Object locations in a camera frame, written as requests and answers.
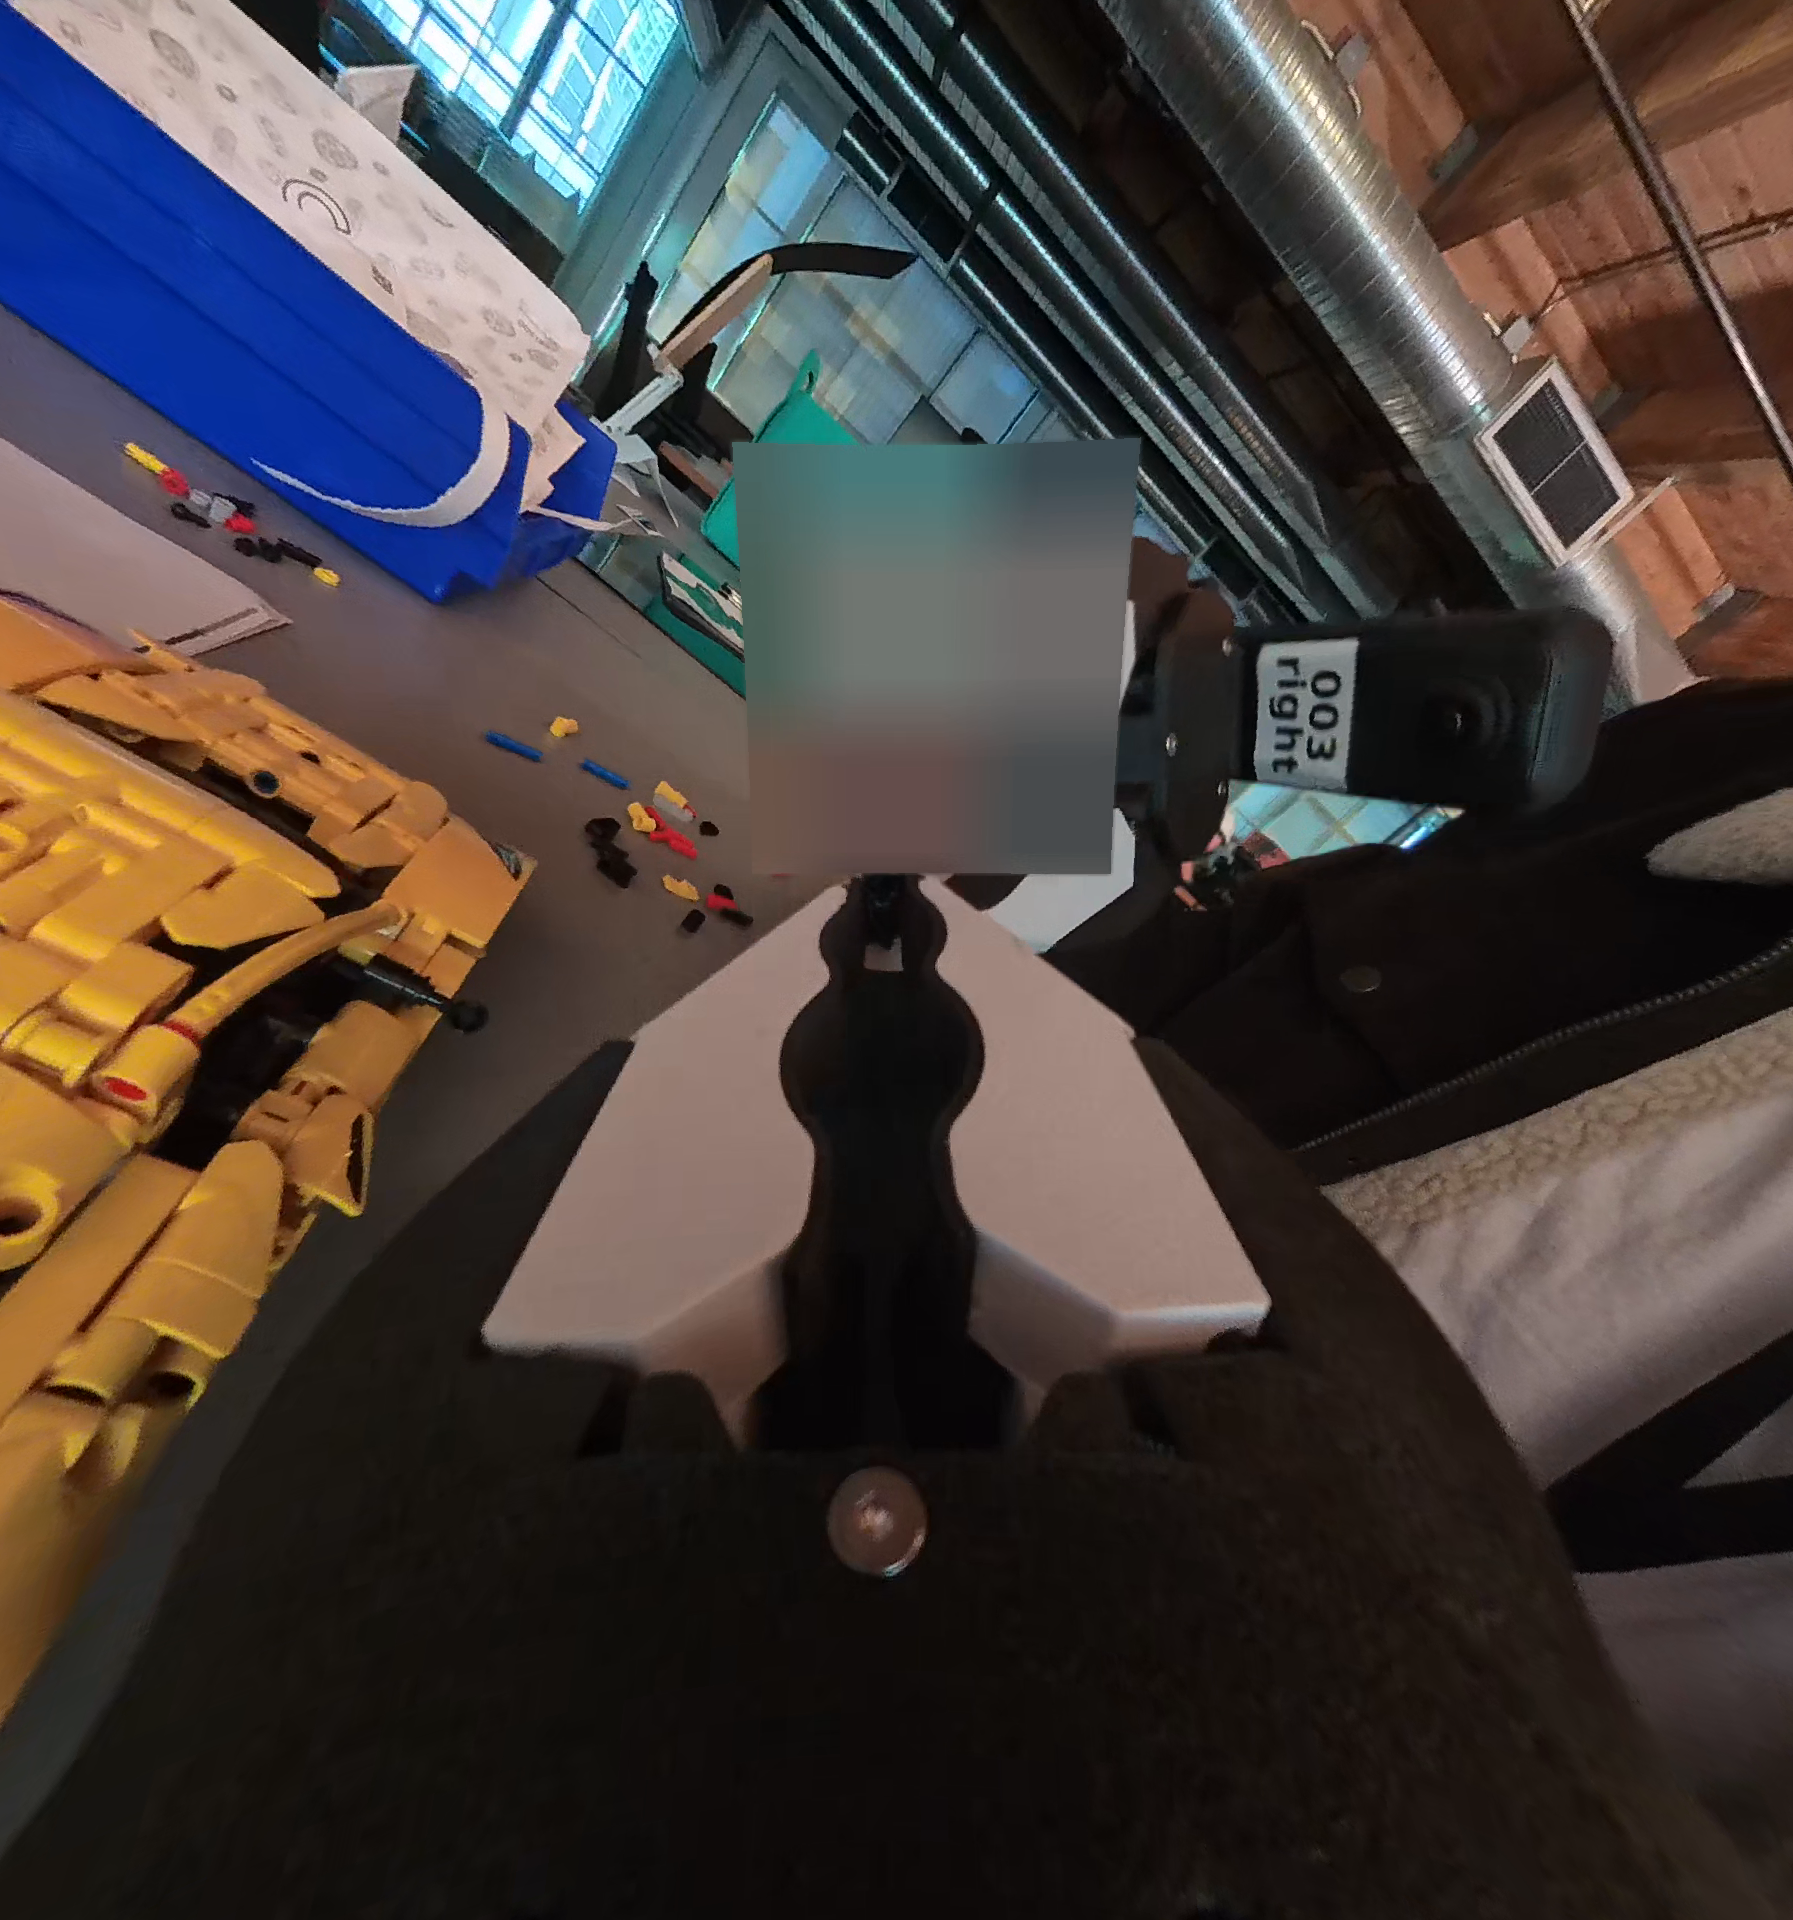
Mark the ribbed metal pipes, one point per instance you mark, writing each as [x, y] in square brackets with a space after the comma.
[1077, 272]

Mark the paned window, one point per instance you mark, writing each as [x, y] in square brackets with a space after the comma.
[538, 76]

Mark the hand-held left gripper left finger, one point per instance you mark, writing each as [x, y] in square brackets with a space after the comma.
[657, 1199]

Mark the scattered coloured brick pieces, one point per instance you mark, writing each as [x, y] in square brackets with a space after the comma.
[216, 503]

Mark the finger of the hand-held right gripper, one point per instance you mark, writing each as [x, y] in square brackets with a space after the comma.
[1092, 916]

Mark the loose small brick pieces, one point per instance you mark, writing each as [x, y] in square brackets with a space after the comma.
[673, 834]

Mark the ceiling vent grille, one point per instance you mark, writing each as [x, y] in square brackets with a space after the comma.
[1558, 458]

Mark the open instruction booklet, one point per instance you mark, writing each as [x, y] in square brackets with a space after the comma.
[57, 524]

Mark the black brick connector piece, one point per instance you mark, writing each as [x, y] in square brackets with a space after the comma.
[881, 916]

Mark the blue plastic bin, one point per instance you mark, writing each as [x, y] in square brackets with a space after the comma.
[160, 301]

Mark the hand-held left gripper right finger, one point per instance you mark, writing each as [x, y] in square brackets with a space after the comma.
[1092, 1185]

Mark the teal bag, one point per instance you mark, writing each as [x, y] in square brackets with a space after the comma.
[798, 406]

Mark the silver ventilation duct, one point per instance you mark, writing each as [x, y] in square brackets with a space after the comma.
[1362, 226]

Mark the patterned paper bag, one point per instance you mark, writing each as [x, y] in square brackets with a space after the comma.
[312, 150]

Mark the yellow toy brick car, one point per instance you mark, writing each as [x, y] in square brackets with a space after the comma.
[118, 900]

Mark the person's fleece-lined jacket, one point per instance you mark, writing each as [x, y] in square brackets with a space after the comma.
[1587, 1125]

